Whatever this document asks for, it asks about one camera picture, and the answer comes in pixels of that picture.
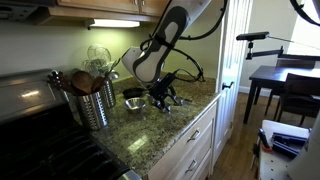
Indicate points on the lower cabinet drawers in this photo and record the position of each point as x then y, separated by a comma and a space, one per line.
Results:
188, 160

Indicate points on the black stove range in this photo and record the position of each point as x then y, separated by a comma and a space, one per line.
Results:
40, 140

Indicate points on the black stereo camera on stand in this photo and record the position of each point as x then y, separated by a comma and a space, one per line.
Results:
250, 37

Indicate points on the under-cabinet light bar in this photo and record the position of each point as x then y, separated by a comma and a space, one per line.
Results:
112, 23

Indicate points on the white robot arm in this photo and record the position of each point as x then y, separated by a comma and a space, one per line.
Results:
146, 62

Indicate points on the wooden spoons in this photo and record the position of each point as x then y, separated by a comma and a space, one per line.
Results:
81, 83

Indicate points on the dark wooden table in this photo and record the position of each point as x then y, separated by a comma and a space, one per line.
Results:
270, 77

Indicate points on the white door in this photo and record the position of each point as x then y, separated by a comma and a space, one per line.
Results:
231, 55

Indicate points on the wooden wall cabinets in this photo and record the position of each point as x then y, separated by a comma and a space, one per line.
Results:
80, 12

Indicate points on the dark wooden chair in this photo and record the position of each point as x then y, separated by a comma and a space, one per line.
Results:
279, 90

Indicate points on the black cast iron skillet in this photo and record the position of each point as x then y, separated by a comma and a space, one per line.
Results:
132, 93

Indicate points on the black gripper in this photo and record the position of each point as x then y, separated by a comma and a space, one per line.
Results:
161, 90

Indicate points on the large metal pot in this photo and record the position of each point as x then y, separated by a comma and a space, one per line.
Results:
134, 105

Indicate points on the perforated metal utensil holder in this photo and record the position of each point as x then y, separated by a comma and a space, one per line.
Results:
108, 94

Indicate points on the metal cabinet drawer handle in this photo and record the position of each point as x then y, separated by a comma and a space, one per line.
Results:
194, 135

